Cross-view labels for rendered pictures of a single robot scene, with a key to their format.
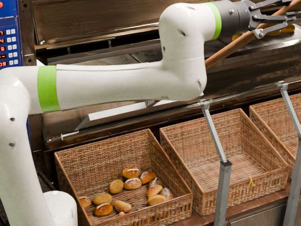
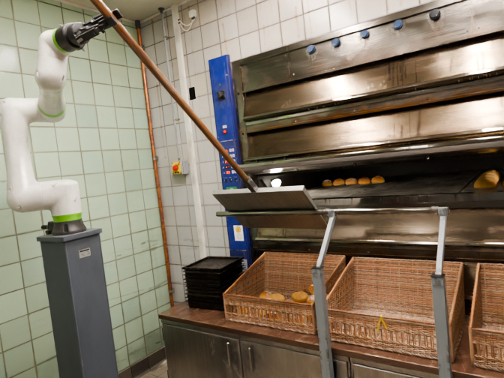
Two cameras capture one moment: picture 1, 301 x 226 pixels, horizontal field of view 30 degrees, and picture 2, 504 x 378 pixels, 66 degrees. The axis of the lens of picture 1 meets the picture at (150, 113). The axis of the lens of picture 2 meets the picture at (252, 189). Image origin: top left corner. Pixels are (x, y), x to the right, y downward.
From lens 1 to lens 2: 2.37 m
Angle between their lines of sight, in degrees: 66
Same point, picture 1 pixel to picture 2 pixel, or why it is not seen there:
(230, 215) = (349, 350)
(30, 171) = (9, 133)
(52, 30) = (258, 151)
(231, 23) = (59, 33)
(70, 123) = (275, 230)
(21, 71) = not seen: hidden behind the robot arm
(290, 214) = not seen: outside the picture
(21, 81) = not seen: hidden behind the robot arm
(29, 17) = (245, 142)
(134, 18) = (316, 144)
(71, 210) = (57, 184)
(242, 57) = (456, 196)
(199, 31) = (43, 40)
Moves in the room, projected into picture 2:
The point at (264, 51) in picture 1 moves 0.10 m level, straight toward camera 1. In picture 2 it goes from (493, 193) to (475, 196)
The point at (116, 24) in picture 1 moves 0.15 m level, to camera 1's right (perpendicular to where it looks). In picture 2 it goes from (301, 148) to (316, 146)
